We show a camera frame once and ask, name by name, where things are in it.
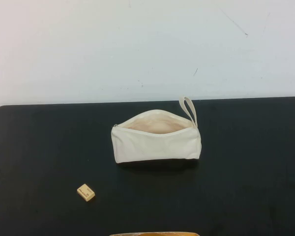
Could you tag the cream fabric pencil case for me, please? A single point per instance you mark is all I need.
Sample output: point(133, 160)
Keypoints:
point(157, 145)

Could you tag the beige rectangular eraser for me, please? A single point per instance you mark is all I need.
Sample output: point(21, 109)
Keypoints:
point(86, 193)

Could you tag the yellow-brown cardboard piece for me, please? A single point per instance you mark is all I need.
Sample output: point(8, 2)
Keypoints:
point(153, 233)

